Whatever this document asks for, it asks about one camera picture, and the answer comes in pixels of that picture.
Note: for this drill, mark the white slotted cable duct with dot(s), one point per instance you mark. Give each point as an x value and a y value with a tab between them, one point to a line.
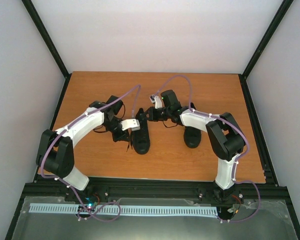
125	210

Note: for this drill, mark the grey metal base plate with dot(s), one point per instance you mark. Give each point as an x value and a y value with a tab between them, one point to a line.
152	225

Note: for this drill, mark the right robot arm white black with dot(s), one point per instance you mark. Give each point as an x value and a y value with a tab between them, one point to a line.
226	138

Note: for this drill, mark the black sneaker one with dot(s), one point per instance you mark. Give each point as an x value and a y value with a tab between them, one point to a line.
139	140

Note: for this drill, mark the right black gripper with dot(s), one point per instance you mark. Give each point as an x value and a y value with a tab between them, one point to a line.
152	117

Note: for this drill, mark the left black corner post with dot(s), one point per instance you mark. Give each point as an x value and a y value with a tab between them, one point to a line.
36	19

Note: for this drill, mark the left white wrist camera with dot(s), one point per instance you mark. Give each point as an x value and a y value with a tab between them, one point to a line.
132	124

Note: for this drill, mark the black corner post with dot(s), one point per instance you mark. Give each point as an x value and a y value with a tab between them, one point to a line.
271	29
36	19

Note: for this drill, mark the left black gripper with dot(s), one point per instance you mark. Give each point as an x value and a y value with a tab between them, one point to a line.
123	136

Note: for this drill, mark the black sneaker with laces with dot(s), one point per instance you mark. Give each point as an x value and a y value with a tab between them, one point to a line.
192	137

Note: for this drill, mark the right black corner post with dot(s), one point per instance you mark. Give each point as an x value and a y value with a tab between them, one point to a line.
271	29

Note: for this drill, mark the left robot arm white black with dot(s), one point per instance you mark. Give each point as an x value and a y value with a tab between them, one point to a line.
56	148

